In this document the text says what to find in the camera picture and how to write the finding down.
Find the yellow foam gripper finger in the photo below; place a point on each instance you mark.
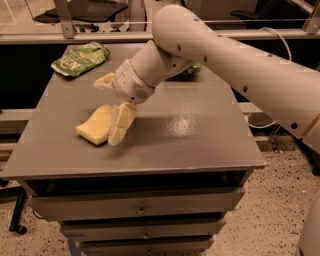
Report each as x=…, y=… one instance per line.
x=105, y=82
x=121, y=120

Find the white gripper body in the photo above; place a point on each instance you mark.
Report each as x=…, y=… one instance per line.
x=129, y=84

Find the yellow sponge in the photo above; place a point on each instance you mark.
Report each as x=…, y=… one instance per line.
x=96, y=129

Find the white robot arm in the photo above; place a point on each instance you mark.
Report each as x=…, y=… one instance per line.
x=287, y=92

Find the green snack bag left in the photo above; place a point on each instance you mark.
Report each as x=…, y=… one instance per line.
x=81, y=59

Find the crumpled green snack bag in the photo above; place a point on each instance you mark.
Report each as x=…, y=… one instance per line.
x=189, y=73

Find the black office chair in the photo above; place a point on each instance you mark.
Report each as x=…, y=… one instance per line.
x=90, y=11

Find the grey drawer cabinet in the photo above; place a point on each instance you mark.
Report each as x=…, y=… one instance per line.
x=188, y=135

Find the top drawer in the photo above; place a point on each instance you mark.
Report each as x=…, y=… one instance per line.
x=137, y=204

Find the drawer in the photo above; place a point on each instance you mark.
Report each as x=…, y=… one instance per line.
x=137, y=204
x=143, y=229
x=140, y=246

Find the middle drawer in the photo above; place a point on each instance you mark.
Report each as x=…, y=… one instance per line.
x=143, y=229

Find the black stand leg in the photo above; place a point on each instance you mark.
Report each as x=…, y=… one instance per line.
x=18, y=195

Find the bottom drawer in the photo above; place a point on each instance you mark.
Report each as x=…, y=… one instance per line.
x=140, y=246

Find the dark chair right background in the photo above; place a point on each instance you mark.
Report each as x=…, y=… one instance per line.
x=273, y=13

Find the metal railing frame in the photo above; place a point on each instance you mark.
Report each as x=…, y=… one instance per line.
x=17, y=24

